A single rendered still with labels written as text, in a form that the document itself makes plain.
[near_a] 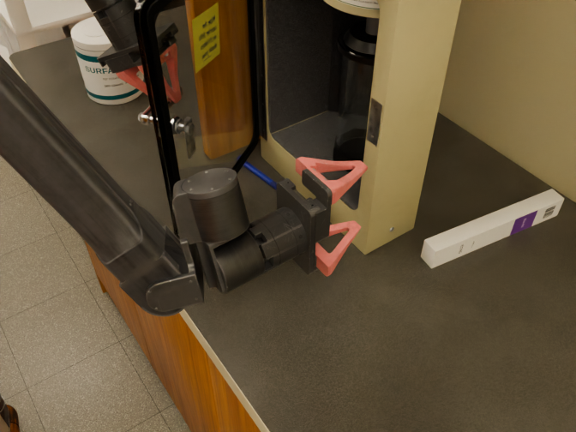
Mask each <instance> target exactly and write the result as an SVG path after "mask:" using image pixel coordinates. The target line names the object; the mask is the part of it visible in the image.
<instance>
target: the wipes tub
mask: <svg viewBox="0 0 576 432"><path fill-rule="evenodd" d="M71 37H72V40H73V44H74V48H75V53H76V56H77V59H78V63H79V65H80V69H81V74H82V78H83V80H84V84H85V87H86V90H87V95H88V97H89V98H90V99H91V100H93V101H95V102H97V103H100V104H103V105H120V104H124V103H127V102H130V101H131V100H134V99H136V98H137V97H139V96H140V95H141V94H142V93H143V92H142V91H140V90H139V89H137V88H135V87H133V86H131V85H130V84H128V83H127V82H125V81H123V80H121V79H120V78H118V77H117V75H116V73H114V74H112V72H111V70H110V69H109V67H108V66H107V64H106V66H104V67H102V66H101V65H100V63H99V61H98V59H97V58H98V57H99V56H100V55H101V54H103V53H104V52H105V51H106V50H108V49H109V48H110V47H111V46H112V44H111V42H110V40H108V38H107V36H106V35H105V32H104V31H103V29H102V28H101V26H100V24H99V23H98V21H97V20H96V18H95V17H91V18H88V19H86V20H84V21H81V22H79V23H77V24H76V25H75V26H74V27H73V28H72V30H71ZM136 75H137V76H138V77H139V78H140V79H141V80H142V81H144V76H143V74H142V72H140V71H138V72H137V73H136Z"/></svg>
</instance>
